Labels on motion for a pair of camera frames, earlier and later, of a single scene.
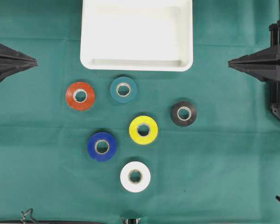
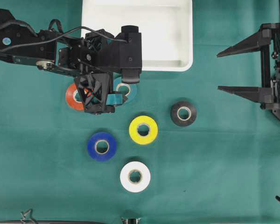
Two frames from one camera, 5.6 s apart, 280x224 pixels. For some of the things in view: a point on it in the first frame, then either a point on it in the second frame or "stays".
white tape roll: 135,177 stays
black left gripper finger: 3,58 -> 97,52
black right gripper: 271,65 -> 273,94
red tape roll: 80,96 stays
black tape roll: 183,113 stays
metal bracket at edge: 130,220 stays
